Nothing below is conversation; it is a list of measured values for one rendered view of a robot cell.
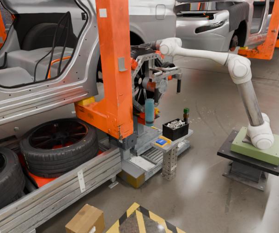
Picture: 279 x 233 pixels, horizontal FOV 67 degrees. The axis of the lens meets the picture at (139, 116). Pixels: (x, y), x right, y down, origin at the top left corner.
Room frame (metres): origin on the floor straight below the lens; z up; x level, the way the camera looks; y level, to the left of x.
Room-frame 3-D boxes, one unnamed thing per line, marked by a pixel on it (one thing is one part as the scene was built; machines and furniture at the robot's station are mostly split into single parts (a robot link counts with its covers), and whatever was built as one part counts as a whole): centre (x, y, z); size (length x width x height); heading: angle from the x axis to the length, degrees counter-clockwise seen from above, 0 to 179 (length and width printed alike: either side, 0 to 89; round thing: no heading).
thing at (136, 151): (2.15, -0.01, 0.13); 0.50 x 0.36 x 0.10; 136
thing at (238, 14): (4.54, -1.91, 1.36); 0.71 x 0.30 x 0.51; 136
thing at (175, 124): (1.68, -0.32, 0.51); 0.20 x 0.14 x 0.13; 126
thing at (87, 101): (1.96, 0.53, 0.71); 0.14 x 0.14 x 0.05; 46
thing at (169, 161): (1.64, -0.28, 0.21); 0.10 x 0.10 x 0.42; 46
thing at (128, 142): (1.95, 0.23, 0.26); 0.42 x 0.18 x 0.35; 46
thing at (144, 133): (2.12, 0.02, 0.32); 0.40 x 0.30 x 0.28; 136
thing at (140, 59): (2.00, -0.10, 0.85); 0.54 x 0.07 x 0.54; 136
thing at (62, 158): (1.66, 0.73, 0.39); 0.66 x 0.66 x 0.24
